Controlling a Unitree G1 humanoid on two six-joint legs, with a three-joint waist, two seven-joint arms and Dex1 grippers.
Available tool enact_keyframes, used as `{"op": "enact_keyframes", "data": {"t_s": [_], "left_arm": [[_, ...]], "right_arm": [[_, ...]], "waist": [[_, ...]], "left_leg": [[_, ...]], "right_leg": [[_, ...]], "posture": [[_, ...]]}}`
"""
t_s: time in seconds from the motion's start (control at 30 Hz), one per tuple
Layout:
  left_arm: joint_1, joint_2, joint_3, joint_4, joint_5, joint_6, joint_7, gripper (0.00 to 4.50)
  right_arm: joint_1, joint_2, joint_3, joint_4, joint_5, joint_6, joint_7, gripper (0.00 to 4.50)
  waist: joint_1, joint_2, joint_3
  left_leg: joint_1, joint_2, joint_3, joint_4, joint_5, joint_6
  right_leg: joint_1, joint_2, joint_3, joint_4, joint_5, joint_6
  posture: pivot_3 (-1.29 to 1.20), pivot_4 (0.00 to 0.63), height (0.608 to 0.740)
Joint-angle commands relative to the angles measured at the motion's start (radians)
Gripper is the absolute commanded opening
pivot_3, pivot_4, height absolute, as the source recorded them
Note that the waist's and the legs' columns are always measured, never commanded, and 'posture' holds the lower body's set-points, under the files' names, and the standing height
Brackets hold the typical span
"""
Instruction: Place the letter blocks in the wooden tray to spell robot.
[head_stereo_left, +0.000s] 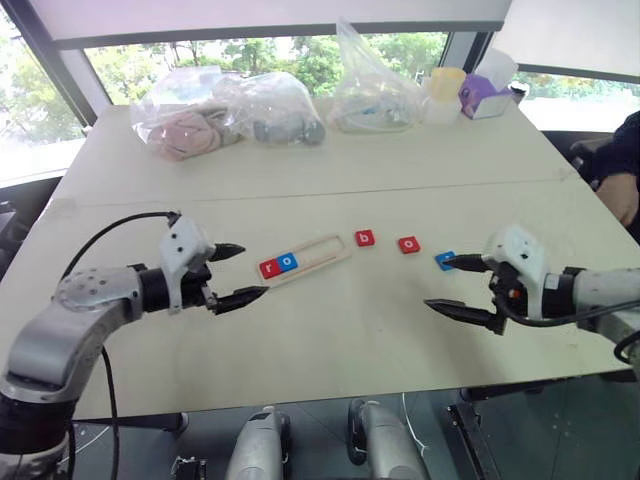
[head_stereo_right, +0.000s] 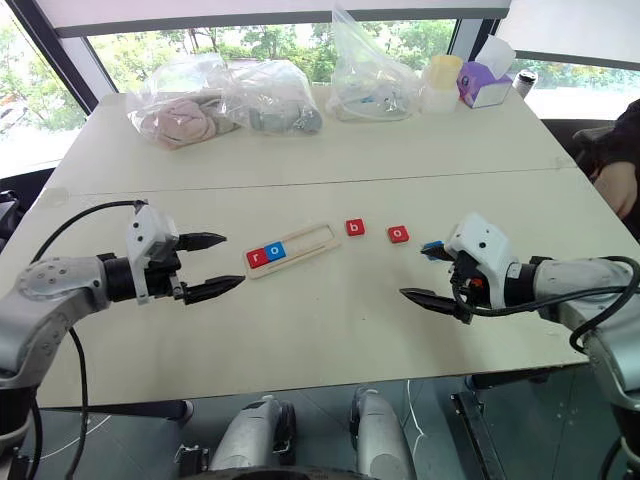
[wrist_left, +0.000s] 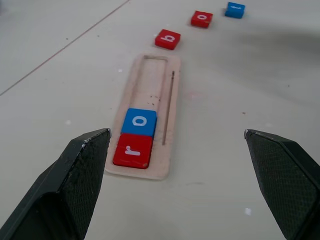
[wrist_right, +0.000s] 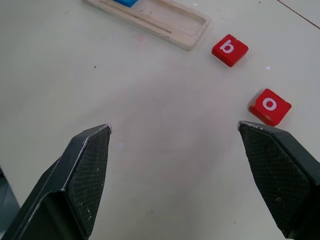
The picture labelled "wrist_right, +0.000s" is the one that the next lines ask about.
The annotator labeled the red letter b block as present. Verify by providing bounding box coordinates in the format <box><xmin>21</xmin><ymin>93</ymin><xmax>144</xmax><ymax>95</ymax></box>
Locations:
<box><xmin>211</xmin><ymin>34</ymin><xmax>250</xmax><ymax>68</ymax></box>

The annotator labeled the blue letter o block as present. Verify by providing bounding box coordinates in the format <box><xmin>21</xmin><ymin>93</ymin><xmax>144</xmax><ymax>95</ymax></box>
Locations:
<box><xmin>112</xmin><ymin>0</ymin><xmax>138</xmax><ymax>8</ymax></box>

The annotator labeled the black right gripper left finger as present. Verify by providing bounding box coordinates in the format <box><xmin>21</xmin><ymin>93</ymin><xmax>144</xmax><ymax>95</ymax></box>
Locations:
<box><xmin>0</xmin><ymin>123</ymin><xmax>113</xmax><ymax>240</ymax></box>

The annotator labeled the red letter o block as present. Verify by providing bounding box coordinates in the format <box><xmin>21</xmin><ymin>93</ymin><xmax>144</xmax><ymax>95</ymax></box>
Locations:
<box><xmin>248</xmin><ymin>88</ymin><xmax>293</xmax><ymax>127</ymax></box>

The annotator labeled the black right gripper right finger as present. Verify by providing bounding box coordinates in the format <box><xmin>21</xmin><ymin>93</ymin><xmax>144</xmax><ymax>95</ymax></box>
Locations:
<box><xmin>236</xmin><ymin>120</ymin><xmax>320</xmax><ymax>240</ymax></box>

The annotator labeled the light wooden letter tray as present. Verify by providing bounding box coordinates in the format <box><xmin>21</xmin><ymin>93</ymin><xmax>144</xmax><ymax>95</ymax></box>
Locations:
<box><xmin>82</xmin><ymin>0</ymin><xmax>216</xmax><ymax>52</ymax></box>

